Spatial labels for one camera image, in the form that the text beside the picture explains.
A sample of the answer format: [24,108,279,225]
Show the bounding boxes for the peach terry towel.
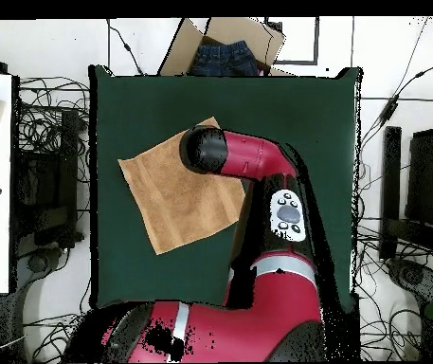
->
[117,116,247,256]

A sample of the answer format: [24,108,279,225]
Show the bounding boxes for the black flat panel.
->
[405,126,433,228]

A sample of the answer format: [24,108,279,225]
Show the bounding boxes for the dark green table cloth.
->
[88,64,363,311]

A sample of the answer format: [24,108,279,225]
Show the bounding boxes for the blue denim jeans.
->
[189,40,261,78]

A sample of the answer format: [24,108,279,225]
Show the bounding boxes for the brown cardboard box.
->
[156,16,297,78]

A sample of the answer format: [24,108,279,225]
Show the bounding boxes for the black equipment rack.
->
[10,109,85,259]

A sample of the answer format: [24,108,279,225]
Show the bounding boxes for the grey office chair base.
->
[0,245,67,363]

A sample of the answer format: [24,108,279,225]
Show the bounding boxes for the black office chair base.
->
[386,257,433,304]

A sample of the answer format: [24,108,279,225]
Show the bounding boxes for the black cable with inline plug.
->
[106,18,146,76]

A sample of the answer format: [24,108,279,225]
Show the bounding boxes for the black cable power adaptor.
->
[376,92,398,124]

